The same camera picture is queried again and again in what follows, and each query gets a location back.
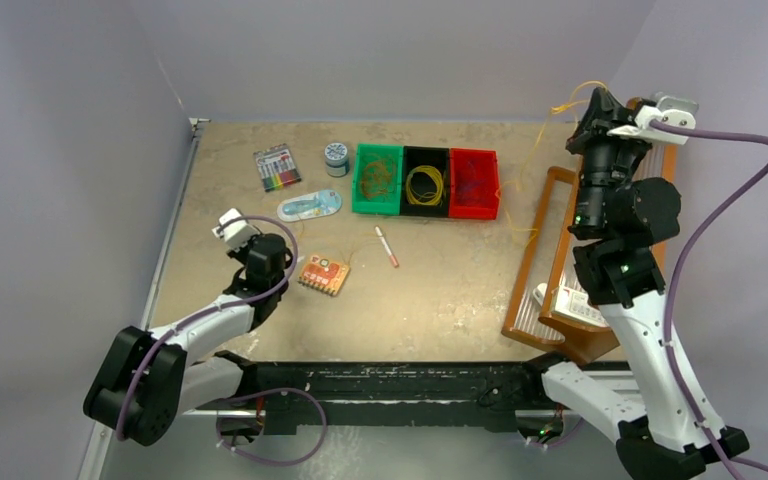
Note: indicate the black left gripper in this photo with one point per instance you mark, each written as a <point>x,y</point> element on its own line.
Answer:
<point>250,243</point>

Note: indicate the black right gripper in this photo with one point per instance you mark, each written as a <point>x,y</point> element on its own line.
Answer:
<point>603,114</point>

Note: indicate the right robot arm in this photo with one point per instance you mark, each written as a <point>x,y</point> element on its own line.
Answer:
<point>673,432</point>

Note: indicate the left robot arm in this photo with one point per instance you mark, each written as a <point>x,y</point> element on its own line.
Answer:
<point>149,377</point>

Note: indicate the orange spiral notebook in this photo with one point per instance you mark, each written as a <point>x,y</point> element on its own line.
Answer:
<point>323,275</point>

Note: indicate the correction tape blister pack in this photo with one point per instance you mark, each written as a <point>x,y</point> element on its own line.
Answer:
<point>314,205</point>

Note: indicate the marker pen set pack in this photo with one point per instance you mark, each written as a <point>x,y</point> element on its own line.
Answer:
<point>276,167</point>

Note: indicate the white orange marker pen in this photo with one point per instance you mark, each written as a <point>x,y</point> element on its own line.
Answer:
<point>390,253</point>

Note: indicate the round paint jar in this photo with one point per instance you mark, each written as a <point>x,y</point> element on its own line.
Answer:
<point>336,157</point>

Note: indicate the red plastic bin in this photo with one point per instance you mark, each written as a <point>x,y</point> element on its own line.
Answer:
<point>474,184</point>

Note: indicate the green plastic bin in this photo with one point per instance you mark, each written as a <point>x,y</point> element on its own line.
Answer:
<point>377,179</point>

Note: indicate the wooden rack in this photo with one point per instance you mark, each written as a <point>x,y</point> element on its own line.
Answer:
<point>547,263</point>

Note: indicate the black plastic bin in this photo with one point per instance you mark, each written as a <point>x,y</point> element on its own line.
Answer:
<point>425,190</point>

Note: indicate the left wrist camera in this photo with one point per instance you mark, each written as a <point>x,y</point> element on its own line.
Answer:
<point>234,230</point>

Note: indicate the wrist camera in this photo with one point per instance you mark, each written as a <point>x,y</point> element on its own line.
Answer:
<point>234,230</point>
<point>659,108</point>

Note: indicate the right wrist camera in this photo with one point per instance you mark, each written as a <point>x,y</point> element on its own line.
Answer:
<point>659,108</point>

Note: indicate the aluminium table edge rail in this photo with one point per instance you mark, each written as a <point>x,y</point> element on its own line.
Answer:
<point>101,436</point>

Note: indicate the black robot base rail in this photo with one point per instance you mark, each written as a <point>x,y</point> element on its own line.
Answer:
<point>496,396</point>

